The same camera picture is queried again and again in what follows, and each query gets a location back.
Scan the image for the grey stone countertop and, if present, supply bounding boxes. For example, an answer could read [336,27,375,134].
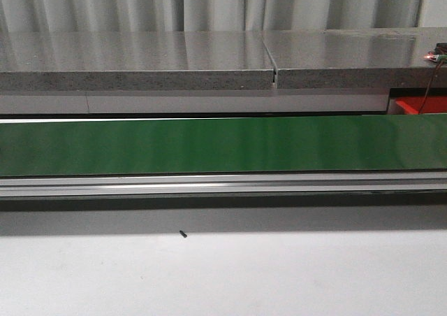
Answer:
[1,27,446,92]

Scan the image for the green conveyor belt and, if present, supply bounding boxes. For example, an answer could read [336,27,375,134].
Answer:
[1,114,446,177]

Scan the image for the red plastic tray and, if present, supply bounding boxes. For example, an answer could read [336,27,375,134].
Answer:
[395,96,447,115]

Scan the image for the small circuit board red LED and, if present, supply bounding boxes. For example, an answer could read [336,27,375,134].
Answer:
[424,52,447,63]

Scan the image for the white pleated curtain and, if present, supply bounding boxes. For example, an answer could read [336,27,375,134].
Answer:
[1,0,446,32]

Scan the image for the aluminium conveyor frame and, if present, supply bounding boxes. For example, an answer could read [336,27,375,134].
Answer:
[1,171,446,199]

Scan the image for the red orange wire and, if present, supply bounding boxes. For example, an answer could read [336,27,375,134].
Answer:
[420,59,445,115]

